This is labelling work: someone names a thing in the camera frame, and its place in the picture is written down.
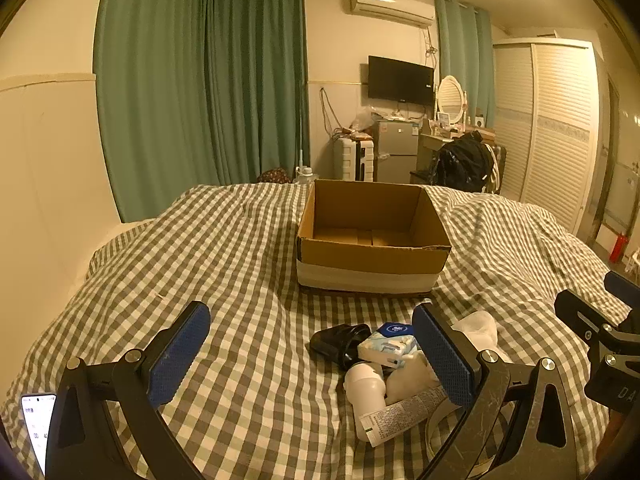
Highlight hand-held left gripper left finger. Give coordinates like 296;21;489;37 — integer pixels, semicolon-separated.
45;301;212;480

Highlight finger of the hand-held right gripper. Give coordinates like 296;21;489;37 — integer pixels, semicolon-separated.
555;289;631;361
604;271;640;308

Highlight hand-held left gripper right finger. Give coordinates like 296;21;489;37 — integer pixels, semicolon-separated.
411;303;593;480

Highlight white plastic bag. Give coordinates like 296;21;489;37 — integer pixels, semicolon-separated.
385;310;499;408

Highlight blue white tissue pack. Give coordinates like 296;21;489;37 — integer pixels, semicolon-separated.
357;323;420;368

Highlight white tape roll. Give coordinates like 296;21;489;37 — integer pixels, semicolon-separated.
425;402;493;471

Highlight white printed tube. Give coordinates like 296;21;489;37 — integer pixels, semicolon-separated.
356;385;448;445

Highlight white plastic bottle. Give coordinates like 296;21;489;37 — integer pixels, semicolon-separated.
344;361;388;421

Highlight black slipper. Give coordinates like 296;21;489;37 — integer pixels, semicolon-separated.
309;324;373;367

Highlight brown cardboard box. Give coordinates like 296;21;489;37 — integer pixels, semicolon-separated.
295;179;453;295

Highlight green white checkered blanket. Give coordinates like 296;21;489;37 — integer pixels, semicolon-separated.
0;180;640;480

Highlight smartphone with lit screen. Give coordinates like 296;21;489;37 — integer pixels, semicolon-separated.
20;394;58;476

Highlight chair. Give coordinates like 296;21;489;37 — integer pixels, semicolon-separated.
410;142;508;196

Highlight white louvered wardrobe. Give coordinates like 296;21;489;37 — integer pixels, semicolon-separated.
492;37;608;241

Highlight black jacket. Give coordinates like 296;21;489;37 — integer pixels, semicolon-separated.
432;132;496;192

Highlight dark patterned bag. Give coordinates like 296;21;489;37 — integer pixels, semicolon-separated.
257;168;292;186

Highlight small silver fridge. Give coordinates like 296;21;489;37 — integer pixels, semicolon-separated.
374;119;420;183

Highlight white dressing table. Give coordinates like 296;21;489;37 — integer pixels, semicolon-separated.
417;132;453;171

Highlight white suitcase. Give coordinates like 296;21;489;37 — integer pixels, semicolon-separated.
334;137;376;182

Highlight clear water jug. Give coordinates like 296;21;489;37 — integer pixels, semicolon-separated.
295;150;318;184

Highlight clear plastic bag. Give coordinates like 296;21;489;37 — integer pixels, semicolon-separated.
350;107;376;133

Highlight white oval vanity mirror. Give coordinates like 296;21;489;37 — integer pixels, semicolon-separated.
436;75;468;126

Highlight wide green curtain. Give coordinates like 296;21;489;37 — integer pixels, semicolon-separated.
94;0;221;223

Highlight narrow pale green curtain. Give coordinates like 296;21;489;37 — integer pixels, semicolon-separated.
434;0;496;126

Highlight white air conditioner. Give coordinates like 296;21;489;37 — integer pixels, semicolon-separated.
342;0;436;28

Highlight wall cables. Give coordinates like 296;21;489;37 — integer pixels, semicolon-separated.
320;87;346;136

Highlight black wall television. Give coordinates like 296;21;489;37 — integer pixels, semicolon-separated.
368;55;435;106

